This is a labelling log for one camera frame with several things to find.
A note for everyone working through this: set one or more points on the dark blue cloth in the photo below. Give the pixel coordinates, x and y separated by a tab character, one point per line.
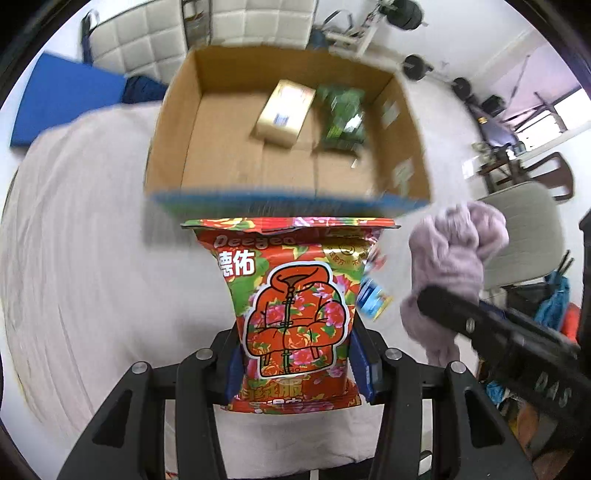
144	90

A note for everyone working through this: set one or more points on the cardboard box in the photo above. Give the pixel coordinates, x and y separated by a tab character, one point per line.
286	166

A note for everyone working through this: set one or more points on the blue mat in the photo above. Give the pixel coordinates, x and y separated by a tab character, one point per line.
64	99

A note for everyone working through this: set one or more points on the white tufted headboard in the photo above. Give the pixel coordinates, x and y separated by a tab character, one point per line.
152	32

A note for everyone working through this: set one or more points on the blue bag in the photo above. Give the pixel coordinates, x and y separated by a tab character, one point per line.
554	300

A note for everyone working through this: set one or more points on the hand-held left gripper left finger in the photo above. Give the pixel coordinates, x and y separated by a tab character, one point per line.
233	374

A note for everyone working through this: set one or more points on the red floral snack packet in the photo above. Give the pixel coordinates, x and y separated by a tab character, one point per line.
295	318

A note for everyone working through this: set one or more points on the purple fuzzy cloth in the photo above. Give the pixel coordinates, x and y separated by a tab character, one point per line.
450	258

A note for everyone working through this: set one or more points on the black dumbbell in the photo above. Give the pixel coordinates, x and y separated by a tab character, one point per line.
416	67
461	87

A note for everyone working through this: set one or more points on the grey chair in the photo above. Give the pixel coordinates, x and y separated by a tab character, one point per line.
526	230

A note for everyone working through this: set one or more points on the green packet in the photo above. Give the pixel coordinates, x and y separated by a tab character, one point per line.
342	117

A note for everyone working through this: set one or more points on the beige packet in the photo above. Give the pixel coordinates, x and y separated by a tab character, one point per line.
282	113

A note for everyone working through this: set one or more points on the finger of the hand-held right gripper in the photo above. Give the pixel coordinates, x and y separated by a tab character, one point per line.
455	311

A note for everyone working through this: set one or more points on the small blue packet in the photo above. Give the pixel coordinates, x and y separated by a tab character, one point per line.
373	300

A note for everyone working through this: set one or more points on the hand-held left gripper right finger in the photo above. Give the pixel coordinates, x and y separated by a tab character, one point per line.
365	371

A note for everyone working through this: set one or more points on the wooden chair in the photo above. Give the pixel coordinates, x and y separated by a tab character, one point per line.
551	173

